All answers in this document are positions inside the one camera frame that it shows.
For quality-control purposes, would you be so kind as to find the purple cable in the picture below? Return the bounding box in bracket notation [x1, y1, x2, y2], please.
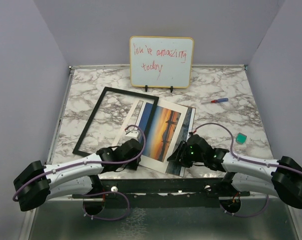
[190, 122, 302, 218]
[12, 124, 131, 221]

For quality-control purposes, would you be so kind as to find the aluminium table edge rail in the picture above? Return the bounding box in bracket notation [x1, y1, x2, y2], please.
[42, 66, 74, 165]

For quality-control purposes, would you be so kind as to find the black whiteboard stand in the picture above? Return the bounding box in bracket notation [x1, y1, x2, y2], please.
[144, 85, 174, 93]

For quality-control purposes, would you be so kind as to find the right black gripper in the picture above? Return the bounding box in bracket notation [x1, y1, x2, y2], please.
[168, 140, 205, 168]

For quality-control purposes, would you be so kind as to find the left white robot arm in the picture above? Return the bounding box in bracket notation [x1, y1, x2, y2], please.
[13, 138, 144, 212]

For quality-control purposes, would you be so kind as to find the yellow-framed whiteboard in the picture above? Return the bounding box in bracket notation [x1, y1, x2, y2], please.
[129, 36, 194, 89]

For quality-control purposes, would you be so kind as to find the brown frame backing board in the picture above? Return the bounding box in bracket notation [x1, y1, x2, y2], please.
[165, 107, 196, 177]

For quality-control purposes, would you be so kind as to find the black picture frame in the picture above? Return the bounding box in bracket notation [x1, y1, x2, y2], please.
[72, 87, 159, 157]

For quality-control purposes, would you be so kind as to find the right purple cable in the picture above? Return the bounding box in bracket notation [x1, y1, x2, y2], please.
[190, 122, 302, 218]

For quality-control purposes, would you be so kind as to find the sunset fishing photo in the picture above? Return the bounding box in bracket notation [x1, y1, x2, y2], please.
[143, 100, 186, 162]

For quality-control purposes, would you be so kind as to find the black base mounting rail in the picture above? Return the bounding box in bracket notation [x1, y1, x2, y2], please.
[73, 174, 251, 208]

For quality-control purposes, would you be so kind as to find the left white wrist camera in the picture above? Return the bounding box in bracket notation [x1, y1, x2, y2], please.
[124, 129, 142, 142]

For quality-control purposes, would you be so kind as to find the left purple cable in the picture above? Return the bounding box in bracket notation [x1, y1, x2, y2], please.
[12, 124, 131, 221]

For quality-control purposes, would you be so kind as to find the teal green eraser block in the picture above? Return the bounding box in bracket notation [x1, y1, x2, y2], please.
[235, 132, 247, 145]

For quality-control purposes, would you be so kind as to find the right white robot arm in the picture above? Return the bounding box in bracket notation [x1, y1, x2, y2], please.
[167, 134, 302, 209]

